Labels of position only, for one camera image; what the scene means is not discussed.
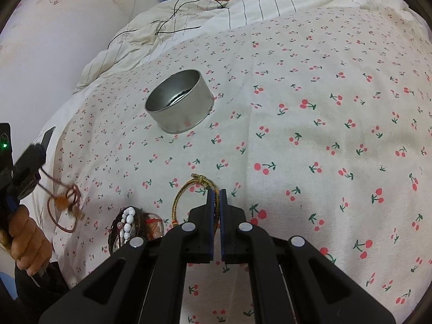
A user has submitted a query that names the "red string bracelet with charm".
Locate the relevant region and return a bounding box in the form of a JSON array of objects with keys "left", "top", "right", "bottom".
[{"left": 38, "top": 168, "right": 85, "bottom": 234}]

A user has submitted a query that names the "gold braided cord bracelet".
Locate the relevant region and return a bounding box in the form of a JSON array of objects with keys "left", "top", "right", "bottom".
[{"left": 170, "top": 173, "right": 221, "bottom": 234}]

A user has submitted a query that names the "person's left hand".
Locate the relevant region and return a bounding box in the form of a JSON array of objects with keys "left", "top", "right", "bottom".
[{"left": 8, "top": 205, "right": 52, "bottom": 276}]

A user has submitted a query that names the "clear glass bangle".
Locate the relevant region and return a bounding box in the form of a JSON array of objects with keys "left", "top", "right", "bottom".
[{"left": 144, "top": 213, "right": 165, "bottom": 241}]

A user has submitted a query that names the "cherry print white bedsheet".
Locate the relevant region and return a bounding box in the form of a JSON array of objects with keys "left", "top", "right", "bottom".
[{"left": 53, "top": 7, "right": 431, "bottom": 323}]

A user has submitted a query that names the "round silver metal tin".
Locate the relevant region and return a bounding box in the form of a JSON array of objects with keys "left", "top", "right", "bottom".
[{"left": 145, "top": 69, "right": 215, "bottom": 135}]

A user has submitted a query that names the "white striped crumpled duvet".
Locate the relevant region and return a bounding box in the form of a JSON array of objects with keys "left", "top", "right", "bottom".
[{"left": 75, "top": 0, "right": 410, "bottom": 92}]

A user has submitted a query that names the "white bead bracelet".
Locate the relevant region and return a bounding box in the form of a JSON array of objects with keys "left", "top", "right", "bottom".
[{"left": 116, "top": 207, "right": 136, "bottom": 245}]

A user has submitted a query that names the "thin black cable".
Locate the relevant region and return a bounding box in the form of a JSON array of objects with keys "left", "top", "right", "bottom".
[{"left": 107, "top": 0, "right": 226, "bottom": 50}]

